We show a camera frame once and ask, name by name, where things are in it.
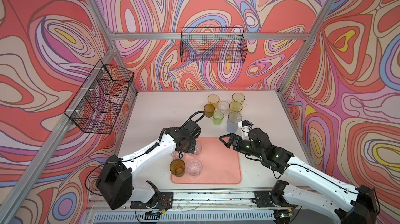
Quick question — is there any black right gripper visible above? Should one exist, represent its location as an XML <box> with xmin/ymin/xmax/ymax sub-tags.
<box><xmin>219</xmin><ymin>133</ymin><xmax>264</xmax><ymax>159</ymax></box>

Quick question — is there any green glass tumbler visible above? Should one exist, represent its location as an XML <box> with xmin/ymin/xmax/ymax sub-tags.
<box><xmin>212</xmin><ymin>111</ymin><xmax>225</xmax><ymax>126</ymax></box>

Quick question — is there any pink plastic tray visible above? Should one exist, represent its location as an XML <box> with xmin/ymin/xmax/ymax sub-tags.
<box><xmin>171</xmin><ymin>137</ymin><xmax>242</xmax><ymax>185</ymax></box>

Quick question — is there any dark olive dotted glass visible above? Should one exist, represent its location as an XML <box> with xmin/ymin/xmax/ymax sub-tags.
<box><xmin>169</xmin><ymin>159</ymin><xmax>185</xmax><ymax>177</ymax></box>

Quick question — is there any clear glass tumbler front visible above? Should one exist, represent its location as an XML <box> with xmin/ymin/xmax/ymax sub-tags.
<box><xmin>185</xmin><ymin>159</ymin><xmax>203</xmax><ymax>177</ymax></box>

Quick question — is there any small dark amber glass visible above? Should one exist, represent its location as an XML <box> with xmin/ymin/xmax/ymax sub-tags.
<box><xmin>204</xmin><ymin>104</ymin><xmax>215</xmax><ymax>118</ymax></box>

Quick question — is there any amber glass tumbler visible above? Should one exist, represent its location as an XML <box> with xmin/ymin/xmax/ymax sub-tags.
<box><xmin>207</xmin><ymin>94</ymin><xmax>220</xmax><ymax>108</ymax></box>

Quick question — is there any clear faceted glass tumbler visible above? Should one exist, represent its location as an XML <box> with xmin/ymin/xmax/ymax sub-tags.
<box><xmin>171</xmin><ymin>151</ymin><xmax>183</xmax><ymax>159</ymax></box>

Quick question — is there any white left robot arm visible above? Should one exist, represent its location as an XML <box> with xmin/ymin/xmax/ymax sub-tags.
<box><xmin>96</xmin><ymin>120</ymin><xmax>201</xmax><ymax>210</ymax></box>

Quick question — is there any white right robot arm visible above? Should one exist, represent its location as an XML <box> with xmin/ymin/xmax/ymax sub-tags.
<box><xmin>219</xmin><ymin>128</ymin><xmax>380</xmax><ymax>224</ymax></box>

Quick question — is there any blue textured tall glass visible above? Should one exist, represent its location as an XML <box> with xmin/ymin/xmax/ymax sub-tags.
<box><xmin>227</xmin><ymin>111</ymin><xmax>242</xmax><ymax>133</ymax></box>

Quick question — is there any yellow tall glass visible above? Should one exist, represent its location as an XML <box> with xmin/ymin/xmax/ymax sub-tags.
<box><xmin>229</xmin><ymin>101</ymin><xmax>243</xmax><ymax>113</ymax></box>

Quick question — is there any clear glass small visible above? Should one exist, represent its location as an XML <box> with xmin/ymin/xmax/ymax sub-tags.
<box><xmin>217</xmin><ymin>101</ymin><xmax>229</xmax><ymax>116</ymax></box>

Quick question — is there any yellow-green tall glass back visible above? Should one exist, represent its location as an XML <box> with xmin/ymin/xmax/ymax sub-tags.
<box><xmin>232</xmin><ymin>92</ymin><xmax>246</xmax><ymax>104</ymax></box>

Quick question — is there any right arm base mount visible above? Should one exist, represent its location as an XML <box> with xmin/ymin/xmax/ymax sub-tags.
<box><xmin>252</xmin><ymin>191</ymin><xmax>291</xmax><ymax>208</ymax></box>

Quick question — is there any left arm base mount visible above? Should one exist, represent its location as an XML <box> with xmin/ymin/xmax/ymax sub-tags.
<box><xmin>128</xmin><ymin>180</ymin><xmax>174</xmax><ymax>210</ymax></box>

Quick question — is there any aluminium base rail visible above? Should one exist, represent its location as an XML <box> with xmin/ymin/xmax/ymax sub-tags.
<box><xmin>84</xmin><ymin>188</ymin><xmax>313</xmax><ymax>224</ymax></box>

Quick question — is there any black wire basket left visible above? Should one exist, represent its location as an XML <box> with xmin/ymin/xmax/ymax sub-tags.
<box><xmin>64</xmin><ymin>61</ymin><xmax>134</xmax><ymax>134</ymax></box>

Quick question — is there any black wire basket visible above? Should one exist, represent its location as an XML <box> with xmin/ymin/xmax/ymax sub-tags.
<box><xmin>180</xmin><ymin>26</ymin><xmax>248</xmax><ymax>63</ymax></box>
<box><xmin>64</xmin><ymin>61</ymin><xmax>134</xmax><ymax>134</ymax></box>

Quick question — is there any black wire basket back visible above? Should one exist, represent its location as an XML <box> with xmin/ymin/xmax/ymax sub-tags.
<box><xmin>180</xmin><ymin>26</ymin><xmax>248</xmax><ymax>63</ymax></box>

